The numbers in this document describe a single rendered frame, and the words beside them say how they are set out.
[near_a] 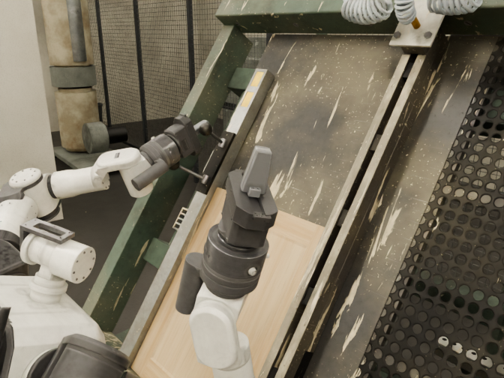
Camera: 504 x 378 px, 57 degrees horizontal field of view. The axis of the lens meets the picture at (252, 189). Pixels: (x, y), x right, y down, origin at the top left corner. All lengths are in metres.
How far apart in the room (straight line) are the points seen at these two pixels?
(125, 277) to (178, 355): 0.40
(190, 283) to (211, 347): 0.10
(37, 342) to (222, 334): 0.28
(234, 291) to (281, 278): 0.48
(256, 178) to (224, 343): 0.25
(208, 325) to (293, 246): 0.50
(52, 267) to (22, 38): 3.88
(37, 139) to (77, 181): 3.50
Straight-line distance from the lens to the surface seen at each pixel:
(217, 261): 0.63
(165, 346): 1.34
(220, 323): 0.67
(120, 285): 1.59
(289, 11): 1.43
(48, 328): 0.81
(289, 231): 1.15
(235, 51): 1.66
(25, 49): 4.64
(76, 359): 0.71
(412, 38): 1.13
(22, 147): 4.72
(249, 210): 0.57
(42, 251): 0.87
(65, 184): 1.26
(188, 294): 0.71
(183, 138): 1.26
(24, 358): 0.79
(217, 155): 1.37
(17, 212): 1.20
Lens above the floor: 1.79
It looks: 19 degrees down
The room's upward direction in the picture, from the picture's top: straight up
